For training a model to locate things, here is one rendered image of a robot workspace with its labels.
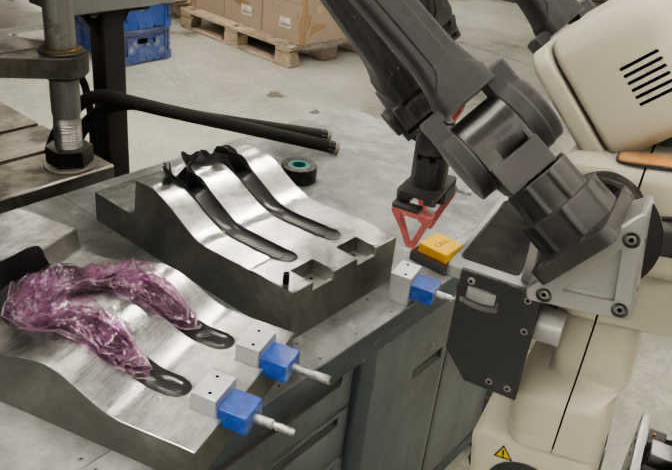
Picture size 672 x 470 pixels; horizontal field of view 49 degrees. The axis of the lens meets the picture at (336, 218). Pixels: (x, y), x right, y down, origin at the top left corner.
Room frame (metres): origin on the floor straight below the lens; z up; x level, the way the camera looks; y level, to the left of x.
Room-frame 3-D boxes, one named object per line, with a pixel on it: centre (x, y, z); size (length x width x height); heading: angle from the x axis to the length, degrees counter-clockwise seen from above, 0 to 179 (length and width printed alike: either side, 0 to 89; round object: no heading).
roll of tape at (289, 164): (1.48, 0.09, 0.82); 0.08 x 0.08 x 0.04
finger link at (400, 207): (1.04, -0.13, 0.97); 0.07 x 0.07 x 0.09; 66
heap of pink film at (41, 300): (0.83, 0.32, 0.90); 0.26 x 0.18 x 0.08; 70
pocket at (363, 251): (1.06, -0.04, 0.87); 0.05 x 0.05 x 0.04; 52
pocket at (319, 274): (0.97, 0.03, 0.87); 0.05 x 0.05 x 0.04; 52
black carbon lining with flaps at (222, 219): (1.14, 0.16, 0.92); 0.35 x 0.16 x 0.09; 52
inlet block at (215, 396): (0.69, 0.08, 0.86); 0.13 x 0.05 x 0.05; 70
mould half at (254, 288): (1.16, 0.17, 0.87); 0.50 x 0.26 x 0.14; 52
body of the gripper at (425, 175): (1.06, -0.14, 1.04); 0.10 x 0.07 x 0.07; 156
